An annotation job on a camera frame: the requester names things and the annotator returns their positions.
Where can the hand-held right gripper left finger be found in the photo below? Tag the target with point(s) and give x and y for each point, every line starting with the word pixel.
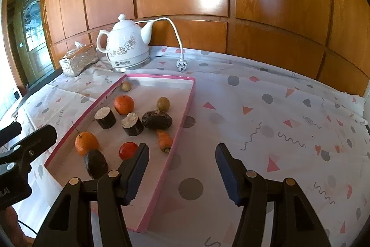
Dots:
pixel 138 174

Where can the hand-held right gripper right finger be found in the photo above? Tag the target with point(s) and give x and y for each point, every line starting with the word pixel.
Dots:
pixel 227 177

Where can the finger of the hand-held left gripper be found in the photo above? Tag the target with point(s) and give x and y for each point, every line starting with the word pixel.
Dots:
pixel 40 138
pixel 11 132

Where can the small orange carrot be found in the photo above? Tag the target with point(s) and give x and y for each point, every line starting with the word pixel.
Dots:
pixel 164 140

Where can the mandarin orange with twig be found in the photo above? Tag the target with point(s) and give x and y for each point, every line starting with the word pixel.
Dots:
pixel 86 144

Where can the dark brown fruit with calyx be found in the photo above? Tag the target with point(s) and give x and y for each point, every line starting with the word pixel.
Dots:
pixel 157 119

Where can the small yellowish round fruit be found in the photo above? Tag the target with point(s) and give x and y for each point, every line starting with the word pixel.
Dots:
pixel 163 103

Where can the pink shallow cardboard box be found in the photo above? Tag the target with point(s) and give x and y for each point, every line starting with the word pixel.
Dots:
pixel 173 90

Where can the person's left forearm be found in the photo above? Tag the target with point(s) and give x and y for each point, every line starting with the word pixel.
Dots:
pixel 11 223

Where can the red tomato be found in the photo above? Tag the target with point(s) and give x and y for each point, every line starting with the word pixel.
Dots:
pixel 128 150

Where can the dark sugarcane piece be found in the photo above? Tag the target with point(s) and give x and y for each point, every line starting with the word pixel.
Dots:
pixel 105 117
pixel 132 124

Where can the white patterned tablecloth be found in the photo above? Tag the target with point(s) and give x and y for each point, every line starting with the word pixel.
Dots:
pixel 245 125

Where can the silver glitter tissue box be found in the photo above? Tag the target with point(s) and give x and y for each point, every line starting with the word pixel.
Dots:
pixel 78 60

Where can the small tan round fruit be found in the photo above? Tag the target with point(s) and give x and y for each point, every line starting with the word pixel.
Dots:
pixel 126 86

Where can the wooden door with glass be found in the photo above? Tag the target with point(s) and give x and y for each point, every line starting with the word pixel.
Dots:
pixel 31 41

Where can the white floral ceramic kettle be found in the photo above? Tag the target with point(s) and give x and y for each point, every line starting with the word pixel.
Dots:
pixel 127 44

